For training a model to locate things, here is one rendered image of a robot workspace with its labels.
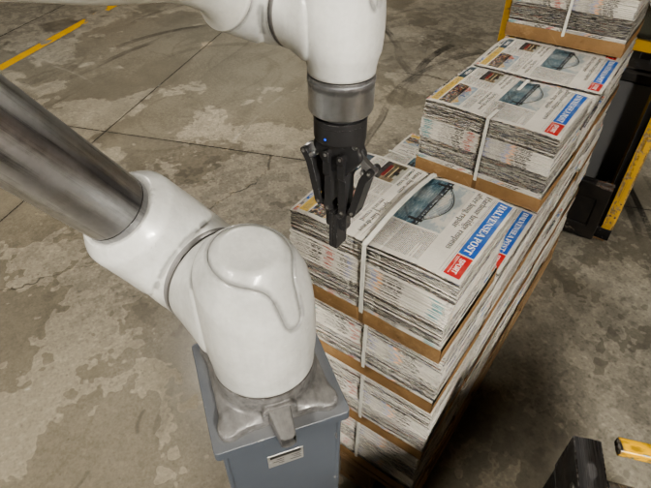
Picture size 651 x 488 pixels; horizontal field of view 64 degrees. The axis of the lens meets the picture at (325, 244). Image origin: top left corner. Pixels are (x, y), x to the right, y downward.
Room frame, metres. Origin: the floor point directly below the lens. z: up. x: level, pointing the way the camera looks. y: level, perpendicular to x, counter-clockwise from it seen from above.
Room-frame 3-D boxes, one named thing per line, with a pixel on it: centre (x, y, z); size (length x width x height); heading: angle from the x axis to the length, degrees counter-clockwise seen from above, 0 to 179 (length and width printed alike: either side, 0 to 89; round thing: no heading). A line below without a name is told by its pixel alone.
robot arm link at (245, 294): (0.49, 0.10, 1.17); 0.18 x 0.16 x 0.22; 47
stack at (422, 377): (1.23, -0.43, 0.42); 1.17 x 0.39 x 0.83; 145
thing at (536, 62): (1.56, -0.68, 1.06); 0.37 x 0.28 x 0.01; 55
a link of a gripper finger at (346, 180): (0.65, -0.03, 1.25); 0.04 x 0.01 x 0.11; 145
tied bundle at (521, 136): (1.34, -0.50, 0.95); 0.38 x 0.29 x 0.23; 54
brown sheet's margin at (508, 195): (1.34, -0.51, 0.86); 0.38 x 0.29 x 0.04; 54
